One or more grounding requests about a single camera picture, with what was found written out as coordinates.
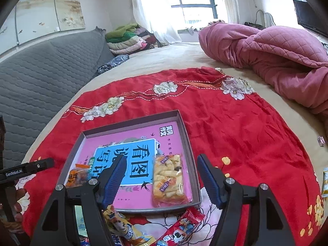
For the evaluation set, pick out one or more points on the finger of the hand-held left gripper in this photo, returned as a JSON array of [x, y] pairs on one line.
[[42, 164]]

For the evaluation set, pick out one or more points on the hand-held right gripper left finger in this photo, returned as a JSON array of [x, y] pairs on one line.
[[115, 182]]

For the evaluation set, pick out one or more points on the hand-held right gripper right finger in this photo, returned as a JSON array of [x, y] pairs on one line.
[[208, 182]]

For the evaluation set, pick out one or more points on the yellow cartoon snack packet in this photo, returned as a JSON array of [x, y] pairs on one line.
[[123, 228]]

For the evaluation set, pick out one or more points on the red cartoon snack packet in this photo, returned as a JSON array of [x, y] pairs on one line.
[[179, 230]]

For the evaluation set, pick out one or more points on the grey cardboard box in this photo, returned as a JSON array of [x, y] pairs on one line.
[[128, 123]]

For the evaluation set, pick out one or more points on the blue snack packet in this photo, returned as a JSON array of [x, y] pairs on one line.
[[84, 242]]

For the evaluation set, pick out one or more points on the person's left hand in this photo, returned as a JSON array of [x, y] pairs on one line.
[[21, 199]]

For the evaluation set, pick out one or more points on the orange candy packet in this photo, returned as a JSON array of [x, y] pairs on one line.
[[76, 176]]

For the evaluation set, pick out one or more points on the clear yellow puffs packet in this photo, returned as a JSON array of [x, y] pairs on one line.
[[169, 182]]

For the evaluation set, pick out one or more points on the red floral blanket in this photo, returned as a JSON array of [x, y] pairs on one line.
[[243, 133]]

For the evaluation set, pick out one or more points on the grey quilted headboard cover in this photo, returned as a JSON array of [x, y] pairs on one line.
[[38, 76]]

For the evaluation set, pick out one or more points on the small yellow packet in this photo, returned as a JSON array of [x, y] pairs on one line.
[[325, 184]]

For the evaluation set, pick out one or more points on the blue patterned cloth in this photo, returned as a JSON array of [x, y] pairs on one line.
[[115, 61]]

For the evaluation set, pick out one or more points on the beige bed sheet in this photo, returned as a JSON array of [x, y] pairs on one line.
[[179, 56]]

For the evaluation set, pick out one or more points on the stack of folded clothes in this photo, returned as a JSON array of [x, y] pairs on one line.
[[125, 41]]

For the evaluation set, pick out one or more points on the pink quilt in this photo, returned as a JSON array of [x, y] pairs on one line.
[[269, 51]]

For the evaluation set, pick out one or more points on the black set-top box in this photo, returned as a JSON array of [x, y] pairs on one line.
[[253, 25]]

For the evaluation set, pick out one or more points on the white sheer curtain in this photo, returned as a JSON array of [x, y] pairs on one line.
[[228, 0], [153, 10]]

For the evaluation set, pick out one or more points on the black television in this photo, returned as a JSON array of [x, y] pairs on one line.
[[310, 18]]

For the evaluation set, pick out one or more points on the wall painting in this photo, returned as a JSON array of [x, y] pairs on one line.
[[38, 12]]

